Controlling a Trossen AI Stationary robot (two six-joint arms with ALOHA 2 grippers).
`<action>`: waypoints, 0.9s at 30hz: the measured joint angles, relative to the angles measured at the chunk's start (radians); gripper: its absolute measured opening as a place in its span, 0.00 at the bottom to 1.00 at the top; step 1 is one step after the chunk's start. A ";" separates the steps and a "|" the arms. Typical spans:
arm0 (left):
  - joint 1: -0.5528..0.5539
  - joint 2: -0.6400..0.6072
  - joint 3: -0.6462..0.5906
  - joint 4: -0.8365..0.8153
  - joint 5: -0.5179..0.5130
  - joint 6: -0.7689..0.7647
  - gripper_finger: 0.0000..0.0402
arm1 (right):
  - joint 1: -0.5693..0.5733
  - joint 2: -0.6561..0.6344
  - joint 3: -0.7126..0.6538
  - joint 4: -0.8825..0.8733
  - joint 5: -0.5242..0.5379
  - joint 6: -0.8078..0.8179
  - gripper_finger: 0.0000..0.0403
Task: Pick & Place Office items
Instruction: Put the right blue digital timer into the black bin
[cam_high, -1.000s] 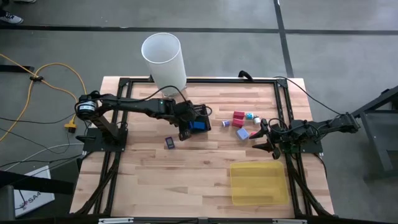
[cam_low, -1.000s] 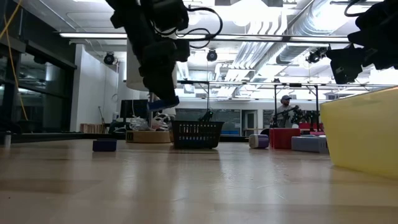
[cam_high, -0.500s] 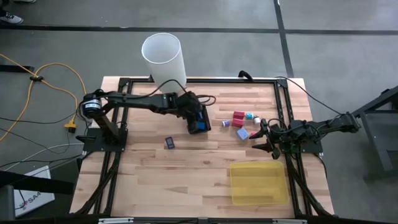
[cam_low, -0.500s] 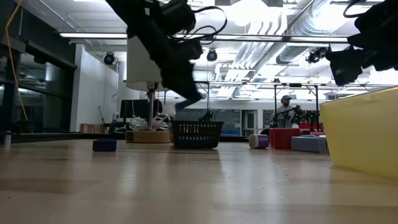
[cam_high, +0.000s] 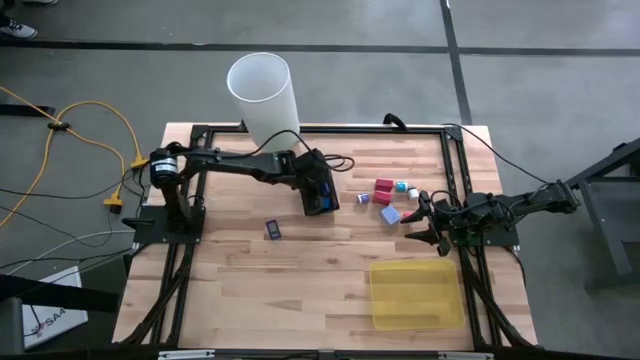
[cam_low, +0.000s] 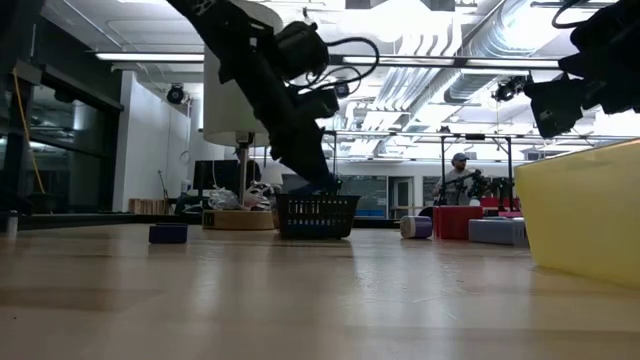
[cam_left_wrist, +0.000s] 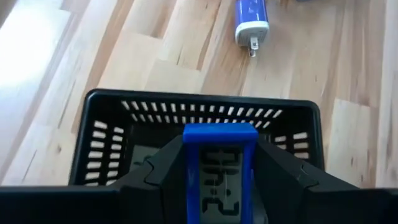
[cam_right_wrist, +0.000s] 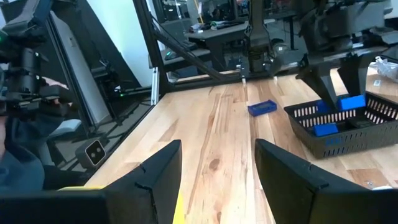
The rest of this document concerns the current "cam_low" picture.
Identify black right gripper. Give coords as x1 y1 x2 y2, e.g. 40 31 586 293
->
522 0 640 141

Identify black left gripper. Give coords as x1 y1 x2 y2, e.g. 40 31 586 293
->
268 116 346 197

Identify small purple wall charger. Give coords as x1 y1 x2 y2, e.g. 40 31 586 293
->
399 214 434 240

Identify red wall charger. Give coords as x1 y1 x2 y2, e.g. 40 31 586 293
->
432 205 485 241

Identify light blue cube charger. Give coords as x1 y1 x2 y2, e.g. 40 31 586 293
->
467 217 530 248

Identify dark ink pad case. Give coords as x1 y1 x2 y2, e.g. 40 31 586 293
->
148 222 190 246

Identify black slotted plastic basket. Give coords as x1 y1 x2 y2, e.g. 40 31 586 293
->
274 192 362 241

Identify wooden lamp pole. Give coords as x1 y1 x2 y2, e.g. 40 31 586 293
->
235 130 253 211

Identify round wooden lamp base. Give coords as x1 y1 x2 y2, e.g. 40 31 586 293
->
201 208 277 232

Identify yellow translucent plastic bin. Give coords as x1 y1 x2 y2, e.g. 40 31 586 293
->
513 138 640 290

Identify fluorescent ceiling light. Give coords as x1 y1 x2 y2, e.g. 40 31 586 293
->
93 51 206 63
341 54 561 70

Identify black computer monitor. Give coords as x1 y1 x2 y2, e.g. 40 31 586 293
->
192 159 241 192

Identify person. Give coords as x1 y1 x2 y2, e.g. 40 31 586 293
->
431 151 482 207

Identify wooden crate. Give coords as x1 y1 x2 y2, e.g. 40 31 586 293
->
128 197 175 216

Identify black ceiling camera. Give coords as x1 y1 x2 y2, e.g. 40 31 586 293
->
491 73 534 104

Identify black background station frame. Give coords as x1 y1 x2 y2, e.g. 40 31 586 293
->
323 129 517 207

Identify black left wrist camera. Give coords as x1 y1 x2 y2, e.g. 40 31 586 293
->
293 87 342 120

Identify clear coiled lamp cord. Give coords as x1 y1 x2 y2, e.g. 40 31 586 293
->
206 181 282 212

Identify black wall spotlight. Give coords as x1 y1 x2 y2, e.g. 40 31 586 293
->
165 83 188 106

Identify black aluminium table frame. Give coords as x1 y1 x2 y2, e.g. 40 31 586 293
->
0 209 401 232

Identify yellow hanging cable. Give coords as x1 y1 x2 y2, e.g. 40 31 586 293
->
11 68 47 196

